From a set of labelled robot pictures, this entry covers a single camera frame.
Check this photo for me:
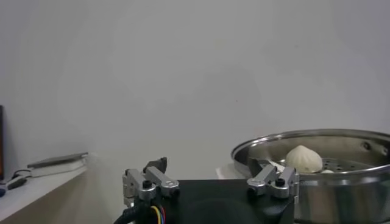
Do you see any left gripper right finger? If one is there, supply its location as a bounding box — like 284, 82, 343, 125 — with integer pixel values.
246, 157, 300, 203

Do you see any coloured wire bundle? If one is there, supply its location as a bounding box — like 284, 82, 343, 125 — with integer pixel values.
151, 205, 167, 224

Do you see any white side table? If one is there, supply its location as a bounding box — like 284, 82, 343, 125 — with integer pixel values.
0, 164, 90, 224

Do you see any black laptop with orange screen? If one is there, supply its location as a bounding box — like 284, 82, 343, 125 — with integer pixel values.
0, 105, 4, 181

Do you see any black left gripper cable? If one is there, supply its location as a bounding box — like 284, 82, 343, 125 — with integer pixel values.
114, 206, 137, 224

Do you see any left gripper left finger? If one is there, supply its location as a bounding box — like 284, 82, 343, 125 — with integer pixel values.
122, 157, 180, 208

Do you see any black desk cable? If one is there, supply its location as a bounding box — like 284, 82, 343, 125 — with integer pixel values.
12, 168, 33, 180

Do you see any small black adapter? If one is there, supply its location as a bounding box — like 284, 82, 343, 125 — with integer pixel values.
5, 175, 29, 191

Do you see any stainless steel steamer basket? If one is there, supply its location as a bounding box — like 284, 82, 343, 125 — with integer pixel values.
230, 128, 390, 223

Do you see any flat black device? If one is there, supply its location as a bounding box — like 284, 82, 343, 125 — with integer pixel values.
26, 152, 89, 169

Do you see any flat white box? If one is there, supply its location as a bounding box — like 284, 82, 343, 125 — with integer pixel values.
30, 159, 88, 178

